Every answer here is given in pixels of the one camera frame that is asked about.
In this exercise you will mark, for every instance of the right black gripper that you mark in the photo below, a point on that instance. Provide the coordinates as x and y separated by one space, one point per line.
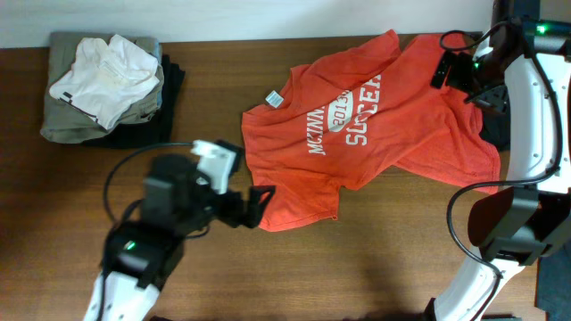
459 63

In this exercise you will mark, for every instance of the black folded garment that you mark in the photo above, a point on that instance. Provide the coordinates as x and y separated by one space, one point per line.
158 128

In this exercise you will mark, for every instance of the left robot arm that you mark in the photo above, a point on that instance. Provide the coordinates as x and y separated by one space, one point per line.
183 195

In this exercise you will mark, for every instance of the olive grey folded garment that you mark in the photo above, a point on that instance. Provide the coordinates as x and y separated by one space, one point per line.
63 124

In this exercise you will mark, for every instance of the dark teal garment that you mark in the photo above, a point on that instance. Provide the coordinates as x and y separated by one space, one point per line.
496 120

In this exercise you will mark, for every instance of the red orange t-shirt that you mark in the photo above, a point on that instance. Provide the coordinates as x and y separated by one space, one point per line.
343 119

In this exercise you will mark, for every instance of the white folded shirt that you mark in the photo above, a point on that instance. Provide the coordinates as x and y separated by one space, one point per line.
106 78

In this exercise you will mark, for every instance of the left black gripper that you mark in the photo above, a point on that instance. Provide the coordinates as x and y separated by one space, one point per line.
234 214

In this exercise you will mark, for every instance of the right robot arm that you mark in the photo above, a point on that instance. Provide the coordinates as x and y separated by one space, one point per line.
521 64

